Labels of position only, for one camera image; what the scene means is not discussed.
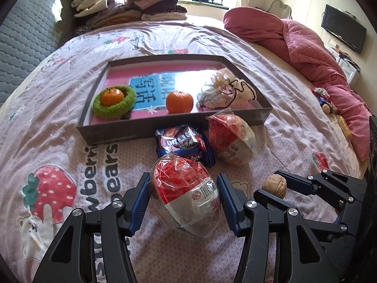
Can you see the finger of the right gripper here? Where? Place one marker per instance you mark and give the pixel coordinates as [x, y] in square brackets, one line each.
[276, 206]
[302, 185]

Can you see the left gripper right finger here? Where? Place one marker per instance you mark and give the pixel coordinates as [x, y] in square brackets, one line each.
[239, 218]

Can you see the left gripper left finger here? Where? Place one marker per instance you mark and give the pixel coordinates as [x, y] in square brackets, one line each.
[136, 202]

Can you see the brown walnut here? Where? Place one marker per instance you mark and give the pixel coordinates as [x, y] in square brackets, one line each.
[276, 185]

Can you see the blue white bowl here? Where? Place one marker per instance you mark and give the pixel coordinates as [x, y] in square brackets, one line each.
[185, 196]

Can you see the red white bowl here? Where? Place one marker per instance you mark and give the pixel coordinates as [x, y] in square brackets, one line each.
[231, 139]

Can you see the blue oreo snack pack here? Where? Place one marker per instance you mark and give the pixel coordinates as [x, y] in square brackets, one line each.
[187, 141]

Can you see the orange mandarin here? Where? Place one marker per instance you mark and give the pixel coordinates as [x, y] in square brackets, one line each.
[179, 102]
[111, 97]

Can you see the cream drawstring pouch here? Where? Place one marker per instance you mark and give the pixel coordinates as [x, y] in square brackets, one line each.
[226, 91]

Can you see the yellow snack packet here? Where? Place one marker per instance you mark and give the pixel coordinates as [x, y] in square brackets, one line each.
[344, 127]

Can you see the small toy figure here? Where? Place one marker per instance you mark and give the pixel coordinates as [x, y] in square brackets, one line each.
[328, 107]

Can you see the pink strawberry bear duvet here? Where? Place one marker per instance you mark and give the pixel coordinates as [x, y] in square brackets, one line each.
[47, 168]

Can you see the grey shallow box tray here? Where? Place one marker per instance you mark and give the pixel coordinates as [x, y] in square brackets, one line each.
[125, 129]

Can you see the pink blue book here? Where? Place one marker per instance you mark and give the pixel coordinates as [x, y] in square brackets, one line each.
[152, 82]

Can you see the white drawer cabinet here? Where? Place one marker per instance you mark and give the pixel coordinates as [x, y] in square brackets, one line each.
[349, 67]

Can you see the black flat television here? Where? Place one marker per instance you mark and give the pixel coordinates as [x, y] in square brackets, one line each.
[344, 27]

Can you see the pink quilted blanket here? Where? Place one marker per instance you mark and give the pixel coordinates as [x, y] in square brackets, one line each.
[304, 50]

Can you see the grey quilted headboard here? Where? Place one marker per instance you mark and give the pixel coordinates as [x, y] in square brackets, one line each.
[32, 30]

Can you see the pile of folded clothes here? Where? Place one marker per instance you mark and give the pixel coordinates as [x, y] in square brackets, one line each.
[93, 14]

